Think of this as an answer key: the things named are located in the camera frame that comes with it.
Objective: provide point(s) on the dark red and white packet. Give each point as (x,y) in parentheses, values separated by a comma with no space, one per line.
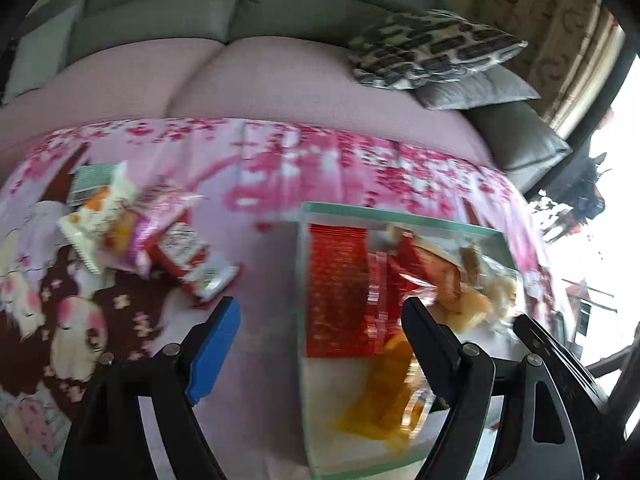
(192,260)

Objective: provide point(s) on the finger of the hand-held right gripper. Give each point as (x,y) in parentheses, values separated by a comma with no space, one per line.
(565,360)

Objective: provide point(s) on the green and silver snack packet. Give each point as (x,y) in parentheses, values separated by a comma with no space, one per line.
(92,182)

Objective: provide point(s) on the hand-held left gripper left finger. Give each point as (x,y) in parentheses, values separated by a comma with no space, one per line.
(212,355)

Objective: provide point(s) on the beige patterned curtain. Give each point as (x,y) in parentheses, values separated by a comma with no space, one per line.
(540,35)

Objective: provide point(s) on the grey-green sofa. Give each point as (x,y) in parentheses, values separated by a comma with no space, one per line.
(165,5)

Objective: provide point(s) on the large red patterned snack packet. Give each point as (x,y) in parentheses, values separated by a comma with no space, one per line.
(340,290)

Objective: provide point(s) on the small red snack packet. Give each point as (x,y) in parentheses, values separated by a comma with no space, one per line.
(395,280)

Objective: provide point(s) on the yellow cake packet with barcode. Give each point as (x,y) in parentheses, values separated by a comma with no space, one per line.
(380,400)

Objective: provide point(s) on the purple cake roll packet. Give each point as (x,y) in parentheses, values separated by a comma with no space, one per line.
(150,220)

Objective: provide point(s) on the white wrapped pastry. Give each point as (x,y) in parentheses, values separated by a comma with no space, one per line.
(480,302)

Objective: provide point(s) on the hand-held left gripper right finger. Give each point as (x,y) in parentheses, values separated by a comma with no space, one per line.
(432,355)

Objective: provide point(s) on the green-edged white tray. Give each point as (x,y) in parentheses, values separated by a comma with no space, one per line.
(345,410)

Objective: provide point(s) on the printed cartoon blanket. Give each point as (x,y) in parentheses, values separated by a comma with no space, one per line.
(325,160)

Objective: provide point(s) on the pale grey pillow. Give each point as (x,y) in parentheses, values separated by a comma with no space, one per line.
(40,55)

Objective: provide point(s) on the black metal chair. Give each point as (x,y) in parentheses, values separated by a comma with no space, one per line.
(580,185)

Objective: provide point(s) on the plain grey pillow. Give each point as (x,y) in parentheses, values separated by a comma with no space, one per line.
(480,87)

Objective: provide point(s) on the white and orange snack packet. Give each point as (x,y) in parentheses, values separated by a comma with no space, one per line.
(97,225)

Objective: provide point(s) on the black and white patterned pillow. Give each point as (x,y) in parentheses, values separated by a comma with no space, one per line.
(430,50)

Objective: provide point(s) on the crumpled orange-beige snack packet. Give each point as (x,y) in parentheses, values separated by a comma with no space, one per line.
(445,275)

